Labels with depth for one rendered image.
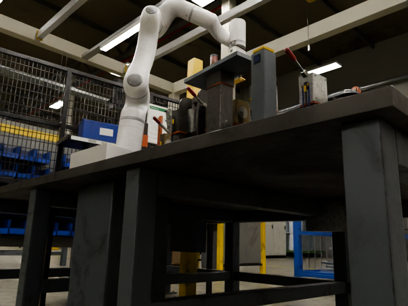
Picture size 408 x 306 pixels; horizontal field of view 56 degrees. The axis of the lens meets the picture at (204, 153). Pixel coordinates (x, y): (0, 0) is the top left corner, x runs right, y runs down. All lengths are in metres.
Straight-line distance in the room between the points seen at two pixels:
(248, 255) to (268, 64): 4.23
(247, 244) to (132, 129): 3.91
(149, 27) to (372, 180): 1.49
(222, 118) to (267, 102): 0.25
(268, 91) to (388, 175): 0.76
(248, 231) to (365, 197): 4.76
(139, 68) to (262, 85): 0.68
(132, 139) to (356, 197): 1.21
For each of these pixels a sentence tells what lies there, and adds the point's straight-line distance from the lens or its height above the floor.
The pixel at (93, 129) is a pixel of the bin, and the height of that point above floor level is 1.10.
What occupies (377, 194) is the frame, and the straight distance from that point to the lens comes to 0.77.
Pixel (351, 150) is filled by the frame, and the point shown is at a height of 0.60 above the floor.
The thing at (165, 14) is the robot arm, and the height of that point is 1.59.
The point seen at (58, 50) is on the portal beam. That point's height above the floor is 3.28.
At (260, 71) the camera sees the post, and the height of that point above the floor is 1.05.
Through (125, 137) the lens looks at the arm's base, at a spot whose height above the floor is 0.88.
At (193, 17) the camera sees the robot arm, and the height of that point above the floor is 1.56.
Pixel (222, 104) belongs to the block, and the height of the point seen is 0.99.
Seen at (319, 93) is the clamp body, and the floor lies 0.98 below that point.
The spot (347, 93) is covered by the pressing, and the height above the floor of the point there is 1.00.
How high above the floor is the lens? 0.41
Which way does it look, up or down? 13 degrees up
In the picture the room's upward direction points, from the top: 2 degrees clockwise
